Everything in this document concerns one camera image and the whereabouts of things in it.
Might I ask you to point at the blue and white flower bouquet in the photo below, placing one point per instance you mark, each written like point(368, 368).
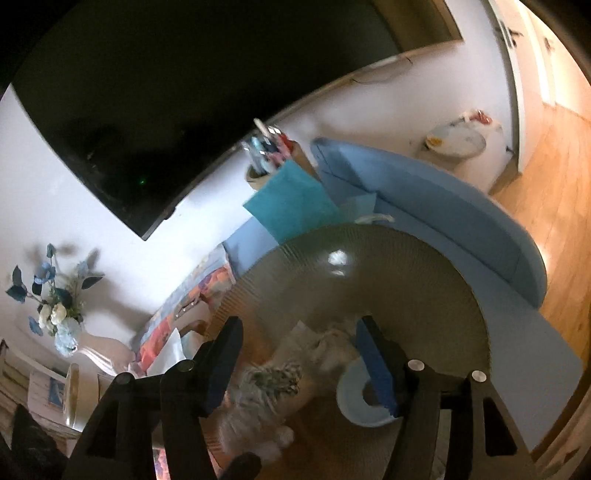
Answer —
point(53, 304)

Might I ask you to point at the stack of books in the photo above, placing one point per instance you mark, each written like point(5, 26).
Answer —
point(44, 390)

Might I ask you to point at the dark cloth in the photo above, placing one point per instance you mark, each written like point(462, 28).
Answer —
point(32, 447)

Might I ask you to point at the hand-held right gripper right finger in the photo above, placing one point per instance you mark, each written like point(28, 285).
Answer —
point(377, 367)

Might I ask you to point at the blue sofa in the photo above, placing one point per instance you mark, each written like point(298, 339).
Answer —
point(443, 203)

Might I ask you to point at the white carved furniture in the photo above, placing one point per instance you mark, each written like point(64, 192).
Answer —
point(99, 355)

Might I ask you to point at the floral printed blanket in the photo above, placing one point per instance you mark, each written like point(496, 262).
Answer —
point(184, 295)

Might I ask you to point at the round white side table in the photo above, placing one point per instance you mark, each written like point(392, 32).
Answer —
point(455, 141)

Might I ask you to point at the wooden frame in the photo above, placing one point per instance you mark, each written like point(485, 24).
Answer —
point(427, 21)

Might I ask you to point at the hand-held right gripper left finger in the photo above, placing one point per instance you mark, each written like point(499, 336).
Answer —
point(218, 385)

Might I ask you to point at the round ribbed glass table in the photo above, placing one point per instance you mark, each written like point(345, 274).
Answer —
point(383, 277)

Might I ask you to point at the white door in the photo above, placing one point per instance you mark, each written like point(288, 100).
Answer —
point(521, 69)

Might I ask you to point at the translucent blue bag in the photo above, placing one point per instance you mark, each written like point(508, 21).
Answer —
point(362, 207)

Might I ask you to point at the black flat television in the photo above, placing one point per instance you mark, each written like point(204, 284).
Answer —
point(152, 101)

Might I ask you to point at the white plastic bag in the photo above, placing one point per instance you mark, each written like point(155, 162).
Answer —
point(167, 353)

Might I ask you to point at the cream fluffy plush toy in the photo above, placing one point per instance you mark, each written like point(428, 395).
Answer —
point(300, 364)

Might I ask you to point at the cup of pens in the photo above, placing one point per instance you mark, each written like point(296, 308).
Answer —
point(264, 152)

